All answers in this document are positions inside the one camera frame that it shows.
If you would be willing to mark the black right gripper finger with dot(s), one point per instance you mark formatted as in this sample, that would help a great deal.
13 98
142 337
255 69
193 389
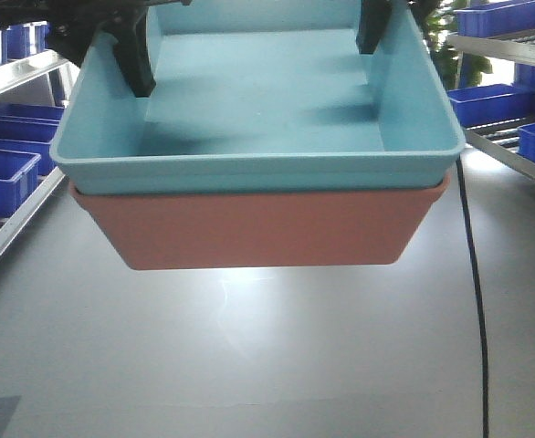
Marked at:
374 19

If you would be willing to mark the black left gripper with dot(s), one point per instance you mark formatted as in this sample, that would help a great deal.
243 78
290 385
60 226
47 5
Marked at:
73 25

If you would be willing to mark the light blue plastic box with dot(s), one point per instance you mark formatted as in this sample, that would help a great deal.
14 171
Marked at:
261 96

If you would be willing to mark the pink plastic box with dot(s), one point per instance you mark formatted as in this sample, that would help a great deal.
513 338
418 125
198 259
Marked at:
200 231

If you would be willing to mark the left steel shelf rack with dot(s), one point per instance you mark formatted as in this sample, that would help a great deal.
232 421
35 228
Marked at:
33 84

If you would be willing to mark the steel shelf rack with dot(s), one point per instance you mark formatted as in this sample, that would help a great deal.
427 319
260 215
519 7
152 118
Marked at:
499 119
33 84

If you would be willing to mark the right steel shelf rack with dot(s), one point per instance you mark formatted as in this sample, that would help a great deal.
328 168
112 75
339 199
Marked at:
499 119

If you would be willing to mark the green potted plant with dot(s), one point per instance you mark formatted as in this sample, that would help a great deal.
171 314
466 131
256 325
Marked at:
436 20

